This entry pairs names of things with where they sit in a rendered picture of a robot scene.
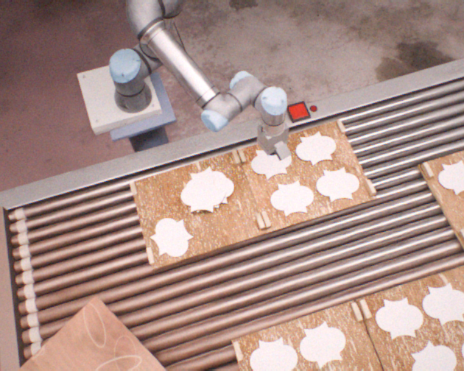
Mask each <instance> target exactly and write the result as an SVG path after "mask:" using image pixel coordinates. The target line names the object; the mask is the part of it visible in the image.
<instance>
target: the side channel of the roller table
mask: <svg viewBox="0 0 464 371"><path fill-rule="evenodd" d="M11 224H14V223H12V222H11V221H10V218H9V211H8V210H7V209H6V208H4V207H3V206H1V207H0V365H1V371H17V370H19V369H20V368H21V367H22V366H23V365H24V364H25V363H26V362H27V361H28V360H27V359H26V358H25V355H24V348H25V347H27V346H29V344H24V341H23V339H22V333H23V332H24V331H27V330H26V329H25V330H24V329H23V328H22V326H21V318H22V317H25V315H23V314H21V312H20V310H19V304H20V303H22V302H23V300H22V301H21V300H19V298H18V289H20V288H22V287H19V286H18V284H17V283H16V276H17V275H20V273H19V274H18V273H17V272H16V270H15V266H14V264H15V262H16V261H17V260H15V258H14V256H13V250H14V249H16V248H17V247H14V246H13V243H12V237H13V236H14V235H13V234H12V232H11V230H10V225H11Z"/></svg>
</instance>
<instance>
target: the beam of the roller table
mask: <svg viewBox="0 0 464 371"><path fill-rule="evenodd" d="M460 80H464V58H463V59H459V60H455V61H452V62H449V63H444V64H442V65H438V66H435V67H431V68H427V69H424V70H421V71H416V72H414V73H411V74H406V75H404V76H400V77H396V78H393V79H389V80H386V81H383V82H378V83H376V84H372V85H368V86H365V87H362V88H357V89H355V90H352V91H348V92H345V93H340V94H337V95H334V96H330V97H327V98H324V99H319V100H317V101H314V102H310V103H306V106H307V108H308V110H309V112H310V115H311V118H310V119H305V120H303V121H298V122H295V123H292V121H291V119H290V117H289V114H288V112H287V111H286V121H285V123H286V124H287V125H288V127H289V130H293V129H296V128H299V127H303V126H306V125H309V124H314V123H316V122H319V121H323V120H326V119H331V118H334V117H337V116H341V115H344V114H346V113H351V112H354V111H357V110H361V109H364V108H367V107H371V106H374V105H379V104H381V103H384V102H389V101H392V100H394V99H399V98H401V97H405V96H409V95H412V94H414V93H419V92H422V91H427V90H429V89H432V88H436V87H440V86H442V85H447V84H449V83H453V82H457V81H460ZM312 105H315V106H317V111H316V112H312V111H310V109H309V108H310V107H311V106H312ZM260 124H261V117H258V118H255V119H251V120H247V121H243V122H240V123H238V124H233V125H230V126H227V127H224V128H222V129H221V130H220V131H219V132H213V131H209V132H205V133H202V134H199V135H195V136H192V137H189V138H184V139H181V140H179V141H174V142H171V143H168V144H164V145H160V146H157V147H153V148H151V149H146V150H143V151H140V152H136V153H133V154H130V155H125V156H122V157H120V158H115V159H113V160H108V161H105V162H102V163H98V164H94V165H92V166H87V167H84V168H81V169H77V170H74V171H71V172H66V173H64V174H59V175H56V176H54V177H49V178H46V179H43V180H39V181H36V182H33V183H28V184H26V185H21V186H18V187H15V188H11V189H7V190H5V191H0V207H1V206H3V207H4V208H6V209H7V210H8V211H9V212H12V211H15V210H16V209H19V208H26V207H29V206H32V205H37V204H39V203H42V202H47V201H49V200H53V199H57V198H60V197H64V196H67V195H69V194H74V193H77V192H80V191H84V190H87V189H90V188H95V187H97V186H102V185H104V184H108V183H112V182H115V181H117V180H122V179H125V178H128V177H132V176H135V175H138V174H143V173H145V172H150V171H152V170H156V169H159V168H163V167H165V166H170V165H173V164H176V163H180V162H183V161H186V160H190V159H193V158H198V157H200V156H203V155H207V154H211V153H213V152H218V151H220V150H224V149H228V148H231V147H233V146H238V145H241V144H246V143H248V142H251V141H255V140H257V126H259V125H260Z"/></svg>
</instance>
